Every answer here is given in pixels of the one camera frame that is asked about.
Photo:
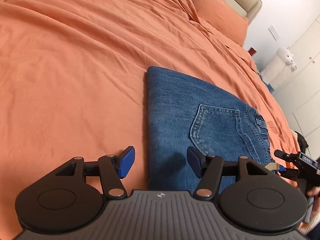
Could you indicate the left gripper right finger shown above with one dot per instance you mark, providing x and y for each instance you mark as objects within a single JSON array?
[{"x": 201, "y": 164}]

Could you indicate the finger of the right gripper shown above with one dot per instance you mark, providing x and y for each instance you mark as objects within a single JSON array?
[
  {"x": 282, "y": 155},
  {"x": 288, "y": 173}
]

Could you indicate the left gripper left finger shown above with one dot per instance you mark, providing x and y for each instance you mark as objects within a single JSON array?
[{"x": 111, "y": 164}]

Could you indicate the blue denim jeans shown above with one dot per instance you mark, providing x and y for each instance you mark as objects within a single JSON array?
[{"x": 184, "y": 111}]

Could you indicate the person's right hand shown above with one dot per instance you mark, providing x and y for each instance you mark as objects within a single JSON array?
[{"x": 313, "y": 207}]

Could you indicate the white wardrobe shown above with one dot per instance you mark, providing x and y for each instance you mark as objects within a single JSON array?
[{"x": 298, "y": 92}]

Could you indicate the white plush toy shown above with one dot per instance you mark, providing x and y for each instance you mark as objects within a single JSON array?
[{"x": 285, "y": 59}]

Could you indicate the orange bed sheet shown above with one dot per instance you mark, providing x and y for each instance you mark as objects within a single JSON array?
[{"x": 73, "y": 82}]

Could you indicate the orange pillow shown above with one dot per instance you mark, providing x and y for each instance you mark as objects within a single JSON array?
[{"x": 223, "y": 18}]

